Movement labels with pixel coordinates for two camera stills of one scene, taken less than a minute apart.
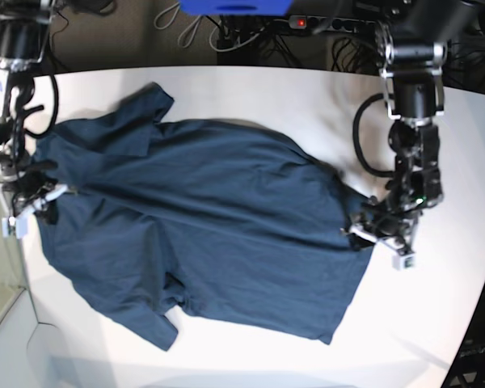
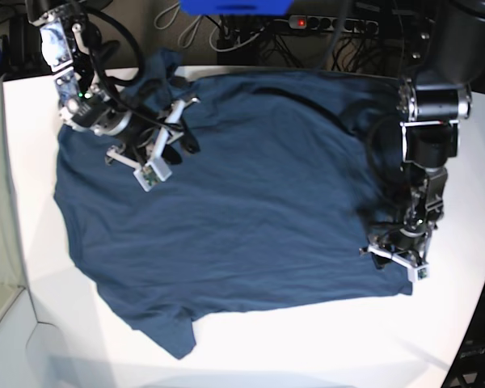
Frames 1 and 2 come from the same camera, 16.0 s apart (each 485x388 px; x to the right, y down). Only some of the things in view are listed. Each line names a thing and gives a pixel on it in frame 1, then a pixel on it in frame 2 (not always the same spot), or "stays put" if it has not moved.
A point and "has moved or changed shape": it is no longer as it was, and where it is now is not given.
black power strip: x=334 y=24 stays put
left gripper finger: x=50 y=215 to x=190 y=142
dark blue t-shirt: x=225 y=219 has moved or changed shape
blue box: x=235 y=7 stays put
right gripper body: x=378 y=222 to x=400 y=246
